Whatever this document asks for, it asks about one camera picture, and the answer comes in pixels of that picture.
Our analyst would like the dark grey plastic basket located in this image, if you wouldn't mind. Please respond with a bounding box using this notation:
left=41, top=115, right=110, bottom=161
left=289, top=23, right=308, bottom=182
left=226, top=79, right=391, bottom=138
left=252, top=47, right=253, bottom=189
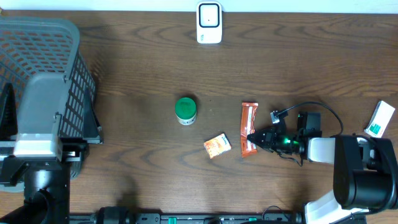
left=1, top=17, right=96, bottom=192

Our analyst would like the green lid white jar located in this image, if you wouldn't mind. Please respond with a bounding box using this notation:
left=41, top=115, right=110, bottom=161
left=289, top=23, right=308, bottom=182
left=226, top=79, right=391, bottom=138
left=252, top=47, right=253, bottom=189
left=175, top=97, right=197, bottom=126

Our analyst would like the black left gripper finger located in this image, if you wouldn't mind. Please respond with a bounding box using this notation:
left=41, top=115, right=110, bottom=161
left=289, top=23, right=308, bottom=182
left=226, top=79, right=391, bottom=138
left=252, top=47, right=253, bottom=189
left=1, top=83, right=18, bottom=140
left=83, top=88, right=103, bottom=144

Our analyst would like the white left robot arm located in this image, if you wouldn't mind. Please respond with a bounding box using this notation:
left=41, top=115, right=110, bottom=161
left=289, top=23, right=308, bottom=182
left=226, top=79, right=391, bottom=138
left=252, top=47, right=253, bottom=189
left=1, top=83, right=103, bottom=223

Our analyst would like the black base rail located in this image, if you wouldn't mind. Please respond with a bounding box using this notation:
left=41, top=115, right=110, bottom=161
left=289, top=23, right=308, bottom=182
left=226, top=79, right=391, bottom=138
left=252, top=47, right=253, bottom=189
left=69, top=206, right=305, bottom=224

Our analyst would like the white barcode scanner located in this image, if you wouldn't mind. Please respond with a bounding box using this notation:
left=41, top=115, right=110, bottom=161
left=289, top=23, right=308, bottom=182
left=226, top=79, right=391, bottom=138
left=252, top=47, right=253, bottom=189
left=197, top=1, right=223, bottom=44

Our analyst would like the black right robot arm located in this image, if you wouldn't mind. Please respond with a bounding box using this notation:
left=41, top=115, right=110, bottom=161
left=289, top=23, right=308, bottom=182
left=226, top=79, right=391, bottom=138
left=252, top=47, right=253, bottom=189
left=246, top=111, right=397, bottom=223

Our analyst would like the white green box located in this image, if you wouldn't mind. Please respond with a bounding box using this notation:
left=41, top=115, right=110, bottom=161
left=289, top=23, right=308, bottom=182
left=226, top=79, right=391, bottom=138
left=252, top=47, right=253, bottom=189
left=364, top=100, right=396, bottom=138

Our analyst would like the small orange snack box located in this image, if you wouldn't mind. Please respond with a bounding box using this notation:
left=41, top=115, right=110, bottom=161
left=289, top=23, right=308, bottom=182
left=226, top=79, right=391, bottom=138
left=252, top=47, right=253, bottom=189
left=203, top=133, right=232, bottom=159

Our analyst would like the red chocolate bar wrapper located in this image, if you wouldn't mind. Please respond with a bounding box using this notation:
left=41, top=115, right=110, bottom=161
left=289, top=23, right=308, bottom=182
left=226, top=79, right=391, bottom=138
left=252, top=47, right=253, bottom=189
left=240, top=102, right=258, bottom=158

